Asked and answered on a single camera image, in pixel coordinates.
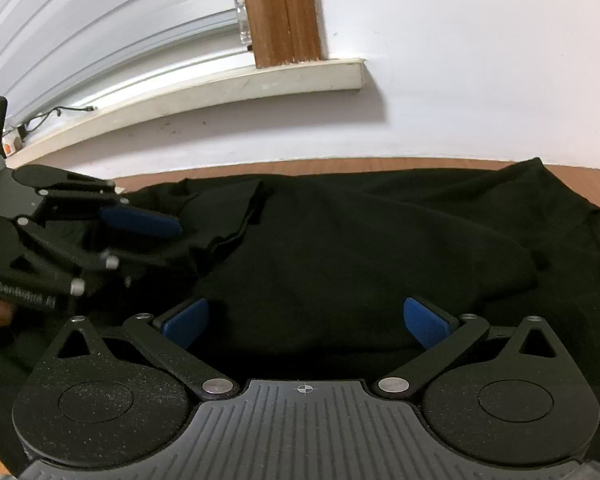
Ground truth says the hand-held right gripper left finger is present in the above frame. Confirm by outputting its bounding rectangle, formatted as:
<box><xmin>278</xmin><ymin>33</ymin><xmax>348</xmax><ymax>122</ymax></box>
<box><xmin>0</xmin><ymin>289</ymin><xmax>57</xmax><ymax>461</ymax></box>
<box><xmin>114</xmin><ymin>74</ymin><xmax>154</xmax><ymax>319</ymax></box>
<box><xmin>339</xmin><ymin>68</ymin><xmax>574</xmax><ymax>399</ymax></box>
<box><xmin>44</xmin><ymin>297</ymin><xmax>240</xmax><ymax>402</ymax></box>

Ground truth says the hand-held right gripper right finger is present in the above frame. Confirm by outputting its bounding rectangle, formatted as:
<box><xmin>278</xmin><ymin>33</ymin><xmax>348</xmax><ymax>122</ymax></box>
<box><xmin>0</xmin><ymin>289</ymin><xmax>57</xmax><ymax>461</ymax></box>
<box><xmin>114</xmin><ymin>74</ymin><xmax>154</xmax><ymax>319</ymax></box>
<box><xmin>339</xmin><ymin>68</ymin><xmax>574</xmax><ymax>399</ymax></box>
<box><xmin>371</xmin><ymin>296</ymin><xmax>565</xmax><ymax>402</ymax></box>

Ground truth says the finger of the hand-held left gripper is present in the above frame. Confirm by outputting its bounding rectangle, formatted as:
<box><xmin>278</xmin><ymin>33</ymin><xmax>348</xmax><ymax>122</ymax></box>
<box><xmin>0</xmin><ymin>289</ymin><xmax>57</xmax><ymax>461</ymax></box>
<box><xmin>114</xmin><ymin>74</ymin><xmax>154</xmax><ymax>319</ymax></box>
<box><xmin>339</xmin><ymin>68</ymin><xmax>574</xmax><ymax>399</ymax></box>
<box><xmin>37</xmin><ymin>182</ymin><xmax>184</xmax><ymax>240</ymax></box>
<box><xmin>14</xmin><ymin>215</ymin><xmax>191</xmax><ymax>297</ymax></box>

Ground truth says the black garment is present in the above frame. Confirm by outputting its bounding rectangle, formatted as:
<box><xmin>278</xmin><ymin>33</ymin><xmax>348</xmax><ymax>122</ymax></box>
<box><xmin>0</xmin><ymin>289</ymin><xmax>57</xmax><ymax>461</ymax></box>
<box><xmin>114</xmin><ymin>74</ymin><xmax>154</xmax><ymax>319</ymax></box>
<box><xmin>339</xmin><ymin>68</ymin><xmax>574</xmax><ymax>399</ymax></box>
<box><xmin>0</xmin><ymin>157</ymin><xmax>600</xmax><ymax>476</ymax></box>

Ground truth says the small orange white box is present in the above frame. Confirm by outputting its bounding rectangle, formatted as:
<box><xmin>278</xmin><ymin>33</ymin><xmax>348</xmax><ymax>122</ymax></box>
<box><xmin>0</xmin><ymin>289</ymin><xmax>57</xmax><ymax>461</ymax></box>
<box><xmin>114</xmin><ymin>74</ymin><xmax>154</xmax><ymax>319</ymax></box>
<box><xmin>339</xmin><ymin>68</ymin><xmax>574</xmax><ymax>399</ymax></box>
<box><xmin>2</xmin><ymin>127</ymin><xmax>27</xmax><ymax>157</ymax></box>

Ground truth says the white window sill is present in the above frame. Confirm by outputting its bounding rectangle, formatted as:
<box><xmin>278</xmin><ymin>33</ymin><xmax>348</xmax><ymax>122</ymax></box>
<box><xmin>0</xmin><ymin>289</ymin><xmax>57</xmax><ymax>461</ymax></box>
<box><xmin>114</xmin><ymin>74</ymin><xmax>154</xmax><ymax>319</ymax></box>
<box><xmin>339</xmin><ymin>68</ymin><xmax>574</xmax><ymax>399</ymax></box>
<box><xmin>5</xmin><ymin>59</ymin><xmax>368</xmax><ymax>168</ymax></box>

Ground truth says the white window blind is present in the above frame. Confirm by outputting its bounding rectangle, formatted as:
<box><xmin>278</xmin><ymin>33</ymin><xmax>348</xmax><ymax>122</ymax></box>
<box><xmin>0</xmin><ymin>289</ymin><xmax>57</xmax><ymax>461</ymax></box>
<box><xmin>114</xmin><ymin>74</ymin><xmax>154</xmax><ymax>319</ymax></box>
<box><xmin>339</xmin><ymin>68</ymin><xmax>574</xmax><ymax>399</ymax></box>
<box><xmin>0</xmin><ymin>0</ymin><xmax>253</xmax><ymax>128</ymax></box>

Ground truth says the black cable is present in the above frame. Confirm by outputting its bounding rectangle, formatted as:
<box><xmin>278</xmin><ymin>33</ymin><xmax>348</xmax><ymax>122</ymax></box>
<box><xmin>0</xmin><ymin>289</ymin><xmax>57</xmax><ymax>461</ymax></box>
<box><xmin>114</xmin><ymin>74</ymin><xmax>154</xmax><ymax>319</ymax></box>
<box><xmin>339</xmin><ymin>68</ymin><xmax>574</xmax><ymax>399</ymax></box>
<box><xmin>24</xmin><ymin>105</ymin><xmax>97</xmax><ymax>128</ymax></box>

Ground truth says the clear blind cord weight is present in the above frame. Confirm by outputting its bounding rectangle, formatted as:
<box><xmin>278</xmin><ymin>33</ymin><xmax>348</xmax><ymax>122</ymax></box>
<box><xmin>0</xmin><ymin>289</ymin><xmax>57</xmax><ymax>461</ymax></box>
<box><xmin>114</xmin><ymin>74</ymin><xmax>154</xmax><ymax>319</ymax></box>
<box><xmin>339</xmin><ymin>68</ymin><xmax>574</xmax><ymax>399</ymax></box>
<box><xmin>230</xmin><ymin>0</ymin><xmax>253</xmax><ymax>46</ymax></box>

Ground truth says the wooden window frame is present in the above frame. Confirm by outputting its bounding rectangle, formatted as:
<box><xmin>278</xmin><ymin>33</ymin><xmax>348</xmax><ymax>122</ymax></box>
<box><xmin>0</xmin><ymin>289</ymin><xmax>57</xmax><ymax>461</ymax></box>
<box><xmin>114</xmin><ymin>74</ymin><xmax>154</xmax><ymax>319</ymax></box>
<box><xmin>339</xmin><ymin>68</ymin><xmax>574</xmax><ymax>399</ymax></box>
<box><xmin>239</xmin><ymin>0</ymin><xmax>323</xmax><ymax>69</ymax></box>

